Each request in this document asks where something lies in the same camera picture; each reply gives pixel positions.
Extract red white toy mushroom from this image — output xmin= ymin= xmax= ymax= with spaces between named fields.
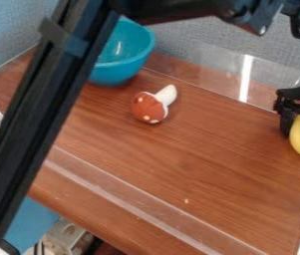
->
xmin=132 ymin=85 xmax=178 ymax=125

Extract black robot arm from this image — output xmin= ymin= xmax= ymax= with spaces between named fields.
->
xmin=0 ymin=0 xmax=300 ymax=244

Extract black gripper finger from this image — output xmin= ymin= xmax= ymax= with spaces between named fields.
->
xmin=281 ymin=112 xmax=297 ymax=136

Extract blue plastic bowl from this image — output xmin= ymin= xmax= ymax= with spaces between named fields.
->
xmin=89 ymin=18 xmax=156 ymax=87

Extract clear acrylic tray wall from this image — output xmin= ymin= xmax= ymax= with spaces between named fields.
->
xmin=0 ymin=49 xmax=300 ymax=255

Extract grey power strip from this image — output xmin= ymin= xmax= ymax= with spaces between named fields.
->
xmin=33 ymin=218 xmax=96 ymax=255

